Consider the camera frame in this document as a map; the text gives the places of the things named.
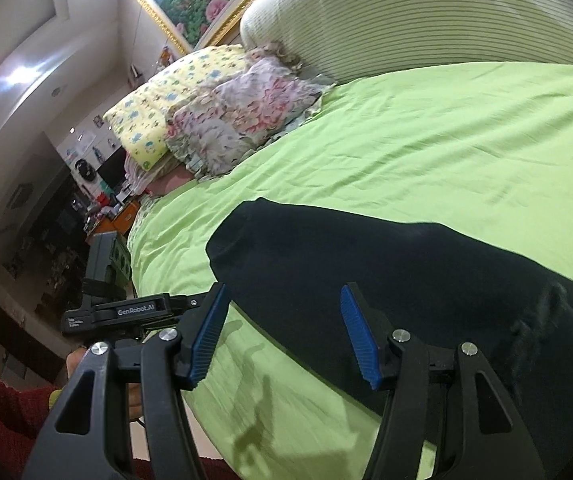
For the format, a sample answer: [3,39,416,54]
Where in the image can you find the black pants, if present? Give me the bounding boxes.
[206,198,573,479]

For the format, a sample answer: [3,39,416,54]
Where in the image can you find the person left hand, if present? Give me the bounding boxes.
[65,346,146,424]

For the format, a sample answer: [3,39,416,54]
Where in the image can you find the cluttered orange desk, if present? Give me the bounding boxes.
[83,144,144,241]

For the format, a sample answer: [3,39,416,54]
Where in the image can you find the yellow patterned pillow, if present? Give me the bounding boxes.
[103,44,246,170]

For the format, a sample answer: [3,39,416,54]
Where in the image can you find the floral pink pillow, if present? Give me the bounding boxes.
[165,42,335,179]

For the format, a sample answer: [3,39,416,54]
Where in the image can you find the green bed sheet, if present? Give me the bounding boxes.
[128,63,573,479]

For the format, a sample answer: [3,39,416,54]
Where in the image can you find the white striped headboard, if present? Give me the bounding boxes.
[240,0,573,82]

